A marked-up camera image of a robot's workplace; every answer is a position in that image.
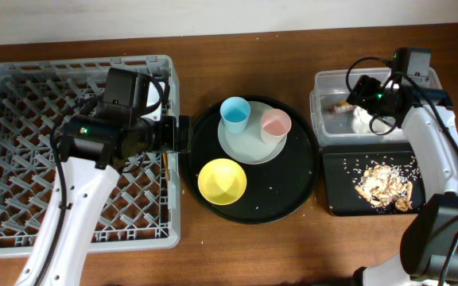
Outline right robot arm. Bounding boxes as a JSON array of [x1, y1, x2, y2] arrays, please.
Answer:
[[347, 75, 458, 285]]

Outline white napkin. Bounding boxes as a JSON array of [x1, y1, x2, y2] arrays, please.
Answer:
[[351, 106, 390, 134]]

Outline grey dishwasher rack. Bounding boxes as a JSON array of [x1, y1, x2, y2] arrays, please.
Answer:
[[0, 55, 180, 258]]

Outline pink plastic cup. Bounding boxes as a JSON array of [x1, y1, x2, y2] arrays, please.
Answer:
[[261, 109, 292, 144]]

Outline black rectangular tray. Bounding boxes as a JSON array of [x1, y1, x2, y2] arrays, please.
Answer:
[[322, 143, 426, 216]]

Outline blue plastic cup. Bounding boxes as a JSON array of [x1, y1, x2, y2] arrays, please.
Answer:
[[220, 97, 251, 133]]

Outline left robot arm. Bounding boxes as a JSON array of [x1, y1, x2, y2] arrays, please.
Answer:
[[16, 68, 192, 285]]

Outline yellow plastic bowl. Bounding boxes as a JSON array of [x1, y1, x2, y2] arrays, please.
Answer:
[[197, 158, 247, 206]]

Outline grey round plate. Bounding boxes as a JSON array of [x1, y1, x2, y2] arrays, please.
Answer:
[[218, 101, 287, 164]]

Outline clear plastic storage box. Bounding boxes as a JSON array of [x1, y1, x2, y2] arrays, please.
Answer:
[[309, 66, 452, 147]]

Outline rice and peanut shell scraps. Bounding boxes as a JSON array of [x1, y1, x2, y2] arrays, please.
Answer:
[[342, 155, 421, 213]]

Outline round black tray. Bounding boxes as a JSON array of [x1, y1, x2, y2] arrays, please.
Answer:
[[180, 95, 321, 224]]

